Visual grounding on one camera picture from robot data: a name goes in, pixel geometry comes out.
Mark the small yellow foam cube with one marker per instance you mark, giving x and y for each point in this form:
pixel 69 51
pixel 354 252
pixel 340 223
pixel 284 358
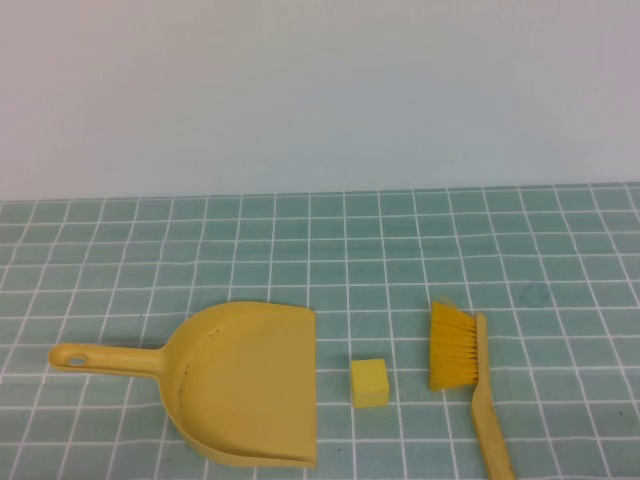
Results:
pixel 370 385

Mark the yellow plastic dustpan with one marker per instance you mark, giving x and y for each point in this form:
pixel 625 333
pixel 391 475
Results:
pixel 250 390

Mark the yellow hand brush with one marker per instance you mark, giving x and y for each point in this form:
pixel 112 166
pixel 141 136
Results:
pixel 484 405

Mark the green white-grid tablecloth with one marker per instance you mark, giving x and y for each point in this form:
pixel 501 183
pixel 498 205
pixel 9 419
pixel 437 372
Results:
pixel 150 250

